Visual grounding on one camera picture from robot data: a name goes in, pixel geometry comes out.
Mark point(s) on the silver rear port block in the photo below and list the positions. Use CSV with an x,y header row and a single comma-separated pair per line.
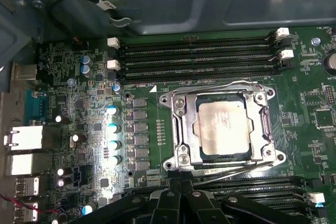
x,y
23,164
23,72

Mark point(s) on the blue-top capacitor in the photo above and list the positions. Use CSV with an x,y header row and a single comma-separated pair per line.
x,y
117,88
86,60
115,160
114,145
87,71
114,127
113,110

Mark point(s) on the silver CPU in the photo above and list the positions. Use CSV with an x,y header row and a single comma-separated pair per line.
x,y
223,127

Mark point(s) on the metal socket cover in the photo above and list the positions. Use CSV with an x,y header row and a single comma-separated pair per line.
x,y
188,129

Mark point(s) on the grey square choke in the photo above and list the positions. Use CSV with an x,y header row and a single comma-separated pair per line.
x,y
142,140
140,115
141,127
140,102
142,152
143,165

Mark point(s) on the blue serial port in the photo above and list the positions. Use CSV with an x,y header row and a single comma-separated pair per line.
x,y
36,106

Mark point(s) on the CPU socket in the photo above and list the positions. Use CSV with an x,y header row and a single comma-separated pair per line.
x,y
170,159

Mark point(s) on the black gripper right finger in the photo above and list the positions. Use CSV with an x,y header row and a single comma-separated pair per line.
x,y
197,208

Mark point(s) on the silver network port block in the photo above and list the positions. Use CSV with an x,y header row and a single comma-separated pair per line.
x,y
26,137

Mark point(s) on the green motherboard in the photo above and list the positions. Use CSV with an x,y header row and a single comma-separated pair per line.
x,y
302,134

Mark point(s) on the round coin battery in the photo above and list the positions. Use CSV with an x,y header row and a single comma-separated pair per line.
x,y
331,64

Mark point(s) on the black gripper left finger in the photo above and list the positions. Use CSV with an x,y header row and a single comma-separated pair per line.
x,y
168,208

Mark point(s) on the silver USB port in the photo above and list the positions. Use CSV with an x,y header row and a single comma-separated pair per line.
x,y
27,187
26,212

